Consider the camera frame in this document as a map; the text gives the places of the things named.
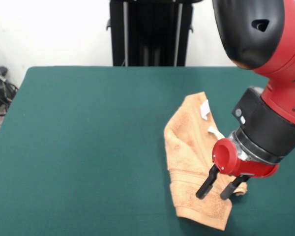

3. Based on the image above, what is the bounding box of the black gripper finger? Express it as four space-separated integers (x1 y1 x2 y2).
220 175 251 201
196 163 221 200

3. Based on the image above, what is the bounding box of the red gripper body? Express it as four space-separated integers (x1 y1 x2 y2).
212 138 280 178

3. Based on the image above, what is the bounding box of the peach terry towel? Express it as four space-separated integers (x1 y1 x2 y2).
163 91 248 231

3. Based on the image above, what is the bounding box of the dark green table cloth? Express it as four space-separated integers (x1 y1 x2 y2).
0 65 295 236

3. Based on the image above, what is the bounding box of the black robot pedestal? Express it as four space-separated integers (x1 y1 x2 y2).
106 0 195 67

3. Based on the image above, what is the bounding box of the black cable bundle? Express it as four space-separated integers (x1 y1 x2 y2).
0 53 19 138

